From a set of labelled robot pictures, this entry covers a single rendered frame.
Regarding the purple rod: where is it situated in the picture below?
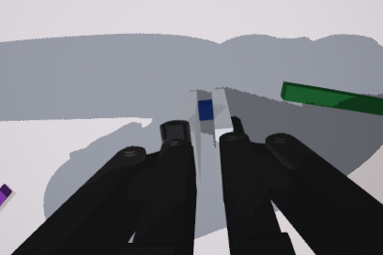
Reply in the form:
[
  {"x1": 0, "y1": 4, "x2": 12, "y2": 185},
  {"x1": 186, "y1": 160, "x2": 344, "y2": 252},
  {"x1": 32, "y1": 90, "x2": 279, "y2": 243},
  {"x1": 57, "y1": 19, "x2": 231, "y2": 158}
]
[{"x1": 0, "y1": 184, "x2": 12, "y2": 205}]

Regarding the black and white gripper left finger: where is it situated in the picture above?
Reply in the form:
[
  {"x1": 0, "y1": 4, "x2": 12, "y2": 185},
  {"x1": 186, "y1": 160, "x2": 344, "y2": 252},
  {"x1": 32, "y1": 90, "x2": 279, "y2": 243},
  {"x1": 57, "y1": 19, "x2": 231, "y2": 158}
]
[{"x1": 10, "y1": 91, "x2": 201, "y2": 255}]

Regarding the green rod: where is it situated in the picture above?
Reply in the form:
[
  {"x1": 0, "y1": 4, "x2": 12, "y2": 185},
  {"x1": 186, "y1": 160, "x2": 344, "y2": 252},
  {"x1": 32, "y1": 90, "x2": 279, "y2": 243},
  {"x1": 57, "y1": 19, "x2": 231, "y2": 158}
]
[{"x1": 281, "y1": 82, "x2": 383, "y2": 115}]

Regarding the small dark blue block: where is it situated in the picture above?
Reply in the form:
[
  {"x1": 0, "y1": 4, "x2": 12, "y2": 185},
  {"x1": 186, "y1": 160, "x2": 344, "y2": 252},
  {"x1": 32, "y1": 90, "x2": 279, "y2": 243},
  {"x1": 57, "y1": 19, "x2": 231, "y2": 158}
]
[{"x1": 198, "y1": 99, "x2": 214, "y2": 121}]

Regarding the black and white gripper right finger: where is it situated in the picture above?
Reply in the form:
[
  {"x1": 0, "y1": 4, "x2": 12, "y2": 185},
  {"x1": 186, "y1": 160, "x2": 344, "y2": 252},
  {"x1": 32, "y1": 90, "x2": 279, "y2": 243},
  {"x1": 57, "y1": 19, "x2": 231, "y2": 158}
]
[{"x1": 211, "y1": 88, "x2": 383, "y2": 255}]

